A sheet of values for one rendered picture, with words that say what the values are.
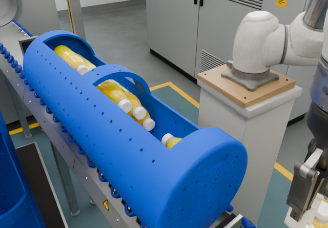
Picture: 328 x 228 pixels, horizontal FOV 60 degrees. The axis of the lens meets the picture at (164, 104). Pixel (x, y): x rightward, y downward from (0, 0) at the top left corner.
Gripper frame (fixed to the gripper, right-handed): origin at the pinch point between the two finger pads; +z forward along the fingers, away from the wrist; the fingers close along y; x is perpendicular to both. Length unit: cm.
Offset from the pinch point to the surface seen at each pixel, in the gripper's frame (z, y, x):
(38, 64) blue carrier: 4, 14, -90
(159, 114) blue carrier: 15, -11, -53
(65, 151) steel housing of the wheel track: 34, 15, -77
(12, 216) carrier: 62, 40, -85
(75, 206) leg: 112, 10, -115
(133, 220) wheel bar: 28.8, 13.2, -33.0
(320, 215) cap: 12.3, -12.6, 0.1
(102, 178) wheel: 26, 14, -49
